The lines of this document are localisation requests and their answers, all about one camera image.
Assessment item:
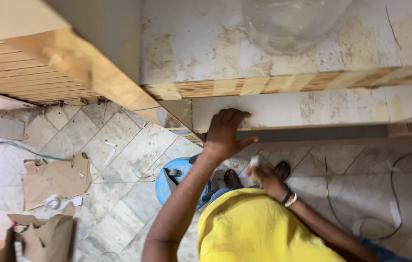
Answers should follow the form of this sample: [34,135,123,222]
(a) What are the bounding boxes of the person's left hand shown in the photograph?
[203,108,259,163]

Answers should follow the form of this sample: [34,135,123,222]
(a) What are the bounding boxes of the person's right hand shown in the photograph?
[246,165,289,201]

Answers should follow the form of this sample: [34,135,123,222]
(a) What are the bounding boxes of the dark sandal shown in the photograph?
[223,169,244,190]
[274,161,291,182]

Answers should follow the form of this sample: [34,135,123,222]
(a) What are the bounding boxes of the black wristband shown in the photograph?
[279,186,293,205]

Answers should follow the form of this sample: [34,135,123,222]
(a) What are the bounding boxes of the yellow shirt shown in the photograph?
[196,188,348,262]

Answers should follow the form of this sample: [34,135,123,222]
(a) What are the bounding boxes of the grey strip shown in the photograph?
[236,124,388,143]

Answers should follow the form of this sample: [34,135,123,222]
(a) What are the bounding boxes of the black tool in bucket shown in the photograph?
[165,168,182,193]

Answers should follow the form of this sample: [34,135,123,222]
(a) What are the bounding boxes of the blue bucket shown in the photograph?
[154,157,213,212]

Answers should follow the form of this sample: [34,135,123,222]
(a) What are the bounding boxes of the white curled strip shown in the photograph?
[351,200,404,238]

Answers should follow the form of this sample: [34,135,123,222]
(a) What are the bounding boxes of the white scrap strip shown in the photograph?
[103,140,118,167]

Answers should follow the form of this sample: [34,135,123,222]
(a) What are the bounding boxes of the blue jeans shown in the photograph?
[357,236,412,262]

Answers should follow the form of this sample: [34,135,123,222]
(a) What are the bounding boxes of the flat brown cardboard piece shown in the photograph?
[22,152,93,211]

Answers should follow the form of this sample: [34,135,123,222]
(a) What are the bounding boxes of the white tape roll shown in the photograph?
[43,195,83,210]

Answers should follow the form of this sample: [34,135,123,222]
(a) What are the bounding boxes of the crumpled brown paper bag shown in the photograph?
[5,202,78,262]

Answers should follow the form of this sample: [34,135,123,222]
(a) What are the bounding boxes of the slatted wooden panel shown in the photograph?
[0,0,193,131]

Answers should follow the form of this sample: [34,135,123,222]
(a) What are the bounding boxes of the white bead bracelet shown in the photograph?
[284,192,298,208]

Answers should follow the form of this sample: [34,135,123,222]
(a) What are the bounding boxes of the black cable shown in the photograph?
[323,150,412,241]

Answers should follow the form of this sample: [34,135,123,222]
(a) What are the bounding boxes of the green cable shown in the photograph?
[0,141,74,163]

